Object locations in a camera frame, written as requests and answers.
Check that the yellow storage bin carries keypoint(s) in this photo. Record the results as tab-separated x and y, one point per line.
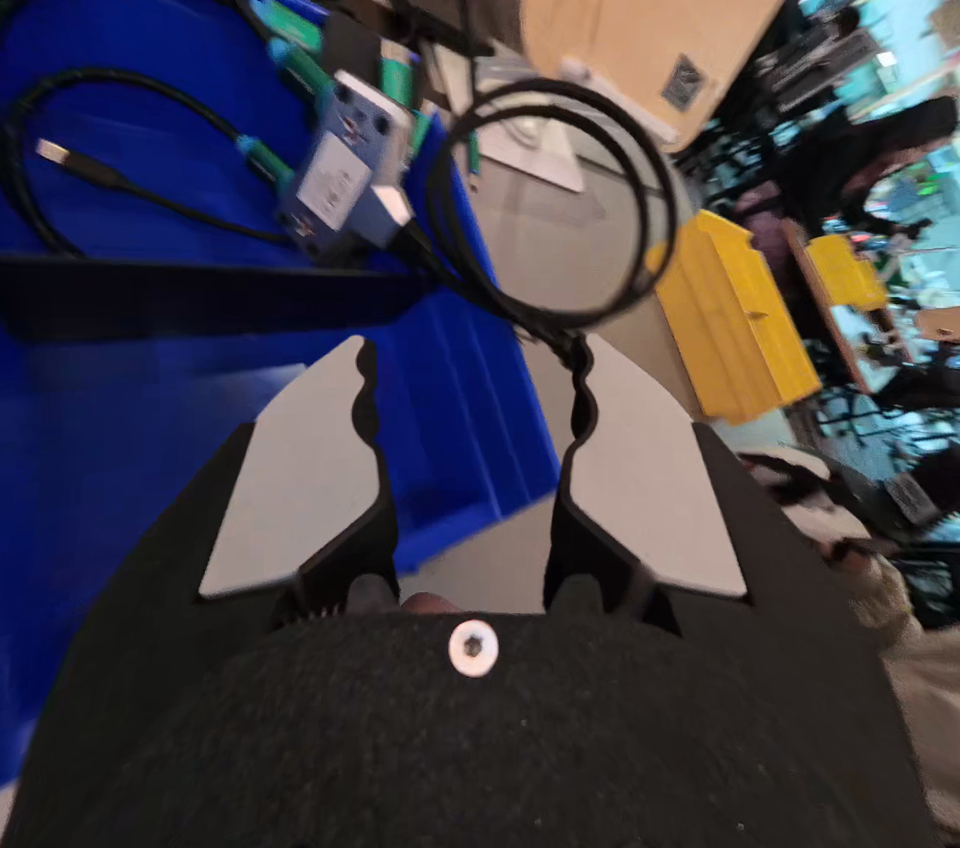
735	338
844	270

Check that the wooden board white stand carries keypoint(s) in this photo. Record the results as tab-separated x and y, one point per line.
660	0

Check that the grey hub adapter white label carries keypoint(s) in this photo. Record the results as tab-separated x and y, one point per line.
337	180

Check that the person's right forearm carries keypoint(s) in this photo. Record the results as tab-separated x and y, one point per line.
930	675

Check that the black bin divider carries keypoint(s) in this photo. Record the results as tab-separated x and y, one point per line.
187	297

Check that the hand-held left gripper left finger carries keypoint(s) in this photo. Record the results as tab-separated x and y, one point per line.
300	488

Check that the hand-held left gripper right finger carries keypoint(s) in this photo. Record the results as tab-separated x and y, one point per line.
645	488

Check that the blue storage bin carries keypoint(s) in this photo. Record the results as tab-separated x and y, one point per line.
112	450

